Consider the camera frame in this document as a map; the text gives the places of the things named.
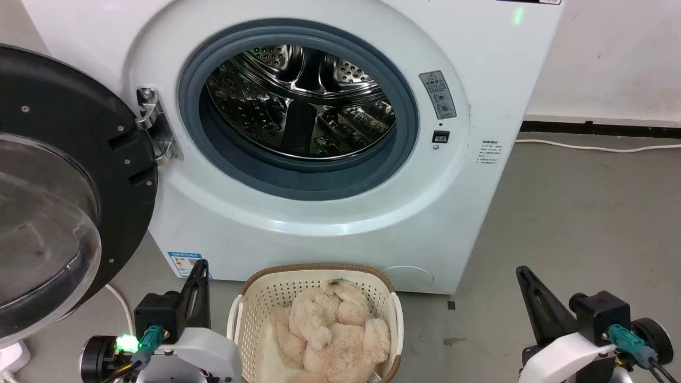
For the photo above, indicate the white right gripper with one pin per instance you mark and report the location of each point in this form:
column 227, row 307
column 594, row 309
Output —
column 566, row 359

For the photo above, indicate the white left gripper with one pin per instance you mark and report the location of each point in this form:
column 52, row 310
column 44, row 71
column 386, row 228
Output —
column 197, row 356

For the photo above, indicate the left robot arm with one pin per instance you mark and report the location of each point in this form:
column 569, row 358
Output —
column 98, row 359

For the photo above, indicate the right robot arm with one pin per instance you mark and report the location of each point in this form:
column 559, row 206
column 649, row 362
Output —
column 652, row 340

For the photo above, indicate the white front-load washing machine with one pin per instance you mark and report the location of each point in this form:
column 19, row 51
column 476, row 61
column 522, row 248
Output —
column 330, row 234

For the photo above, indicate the black round washer door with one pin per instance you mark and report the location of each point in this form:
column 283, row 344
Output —
column 64, row 175

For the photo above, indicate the blue energy label sticker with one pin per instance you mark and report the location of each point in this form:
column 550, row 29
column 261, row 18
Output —
column 182, row 262

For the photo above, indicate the cream perforated laundry basket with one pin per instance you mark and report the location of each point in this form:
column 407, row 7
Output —
column 250, row 319

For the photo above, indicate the beige plush teddy bear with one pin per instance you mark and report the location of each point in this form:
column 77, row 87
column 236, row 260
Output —
column 332, row 335

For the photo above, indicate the grey rubber door gasket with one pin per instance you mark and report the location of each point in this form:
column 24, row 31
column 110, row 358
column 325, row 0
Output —
column 213, row 154

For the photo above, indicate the small text sticker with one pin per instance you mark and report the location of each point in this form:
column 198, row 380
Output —
column 490, row 152

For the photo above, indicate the chrome door hinge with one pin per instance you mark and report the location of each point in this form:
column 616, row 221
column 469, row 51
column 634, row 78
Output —
column 154, row 125

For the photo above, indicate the white power strip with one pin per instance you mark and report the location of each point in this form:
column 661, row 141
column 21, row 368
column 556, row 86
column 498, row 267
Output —
column 11, row 359

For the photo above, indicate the black door lock latch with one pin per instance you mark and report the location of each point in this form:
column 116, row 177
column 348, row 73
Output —
column 440, row 136

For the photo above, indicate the stainless steel washer drum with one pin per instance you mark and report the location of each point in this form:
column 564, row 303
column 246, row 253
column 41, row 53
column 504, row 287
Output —
column 298, row 101

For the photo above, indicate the grey warning sticker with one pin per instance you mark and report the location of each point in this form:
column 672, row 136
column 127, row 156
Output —
column 438, row 94

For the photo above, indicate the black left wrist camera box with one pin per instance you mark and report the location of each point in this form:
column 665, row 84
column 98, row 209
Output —
column 155, row 314

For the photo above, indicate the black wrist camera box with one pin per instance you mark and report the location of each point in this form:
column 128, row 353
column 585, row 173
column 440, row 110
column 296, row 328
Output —
column 155, row 314
column 601, row 314

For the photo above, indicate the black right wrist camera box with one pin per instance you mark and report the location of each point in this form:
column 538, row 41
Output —
column 601, row 314

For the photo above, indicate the black wall baseboard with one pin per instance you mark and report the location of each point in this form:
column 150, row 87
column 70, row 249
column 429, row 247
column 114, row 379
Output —
column 596, row 128

